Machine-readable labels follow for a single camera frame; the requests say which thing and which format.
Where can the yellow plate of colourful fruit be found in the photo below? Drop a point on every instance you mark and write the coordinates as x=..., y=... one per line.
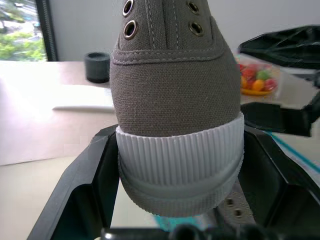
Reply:
x=257, y=81

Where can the black window frame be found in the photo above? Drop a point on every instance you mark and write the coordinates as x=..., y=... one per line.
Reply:
x=47, y=30

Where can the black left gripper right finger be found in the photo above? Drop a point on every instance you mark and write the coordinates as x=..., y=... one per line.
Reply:
x=277, y=190

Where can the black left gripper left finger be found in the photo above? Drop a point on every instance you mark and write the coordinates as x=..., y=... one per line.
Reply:
x=82, y=190

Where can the white shoebox with teal edge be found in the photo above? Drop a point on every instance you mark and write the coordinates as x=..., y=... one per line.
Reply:
x=297, y=155

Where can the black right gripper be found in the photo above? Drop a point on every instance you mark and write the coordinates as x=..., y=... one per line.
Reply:
x=316, y=110

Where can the black cylindrical cup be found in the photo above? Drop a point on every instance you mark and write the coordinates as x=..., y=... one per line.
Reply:
x=97, y=66

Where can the grey canvas shoe white sole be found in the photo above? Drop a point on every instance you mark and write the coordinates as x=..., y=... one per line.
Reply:
x=175, y=105
x=237, y=207

